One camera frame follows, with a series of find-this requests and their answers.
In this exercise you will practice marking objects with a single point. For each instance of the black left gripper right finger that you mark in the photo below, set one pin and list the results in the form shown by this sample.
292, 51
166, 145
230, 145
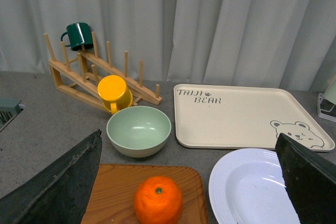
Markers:
309, 181

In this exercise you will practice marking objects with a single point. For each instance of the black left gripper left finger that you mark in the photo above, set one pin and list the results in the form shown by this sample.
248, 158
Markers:
60, 192

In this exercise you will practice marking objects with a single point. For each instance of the dark green mug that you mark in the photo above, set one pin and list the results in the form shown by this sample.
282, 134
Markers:
79, 34

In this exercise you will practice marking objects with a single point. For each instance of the sink strainer basket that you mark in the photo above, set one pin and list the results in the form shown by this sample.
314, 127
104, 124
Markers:
10, 108

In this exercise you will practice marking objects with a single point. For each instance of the beige bear serving tray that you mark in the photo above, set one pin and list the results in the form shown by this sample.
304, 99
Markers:
226, 117

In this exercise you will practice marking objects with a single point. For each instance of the orange mandarin fruit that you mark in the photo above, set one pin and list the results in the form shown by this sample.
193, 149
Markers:
158, 199

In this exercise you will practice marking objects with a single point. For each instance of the wooden dish rack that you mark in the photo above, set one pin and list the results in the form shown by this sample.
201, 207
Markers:
78, 77

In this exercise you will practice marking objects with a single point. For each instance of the grey curtain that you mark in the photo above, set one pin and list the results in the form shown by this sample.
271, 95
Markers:
288, 44

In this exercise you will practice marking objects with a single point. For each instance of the light green cup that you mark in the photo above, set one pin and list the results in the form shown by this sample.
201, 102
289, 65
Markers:
330, 92

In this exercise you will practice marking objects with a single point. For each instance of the wooden cutting board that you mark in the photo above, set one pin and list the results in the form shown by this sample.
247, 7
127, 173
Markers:
111, 200

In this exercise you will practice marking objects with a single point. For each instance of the white ridged plate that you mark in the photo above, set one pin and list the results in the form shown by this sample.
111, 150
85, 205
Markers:
246, 186

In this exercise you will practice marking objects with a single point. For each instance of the yellow mug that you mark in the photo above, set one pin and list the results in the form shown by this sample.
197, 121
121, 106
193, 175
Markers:
114, 93

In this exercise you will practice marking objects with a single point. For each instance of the green bowl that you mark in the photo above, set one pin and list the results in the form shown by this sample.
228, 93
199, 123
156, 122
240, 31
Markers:
139, 131

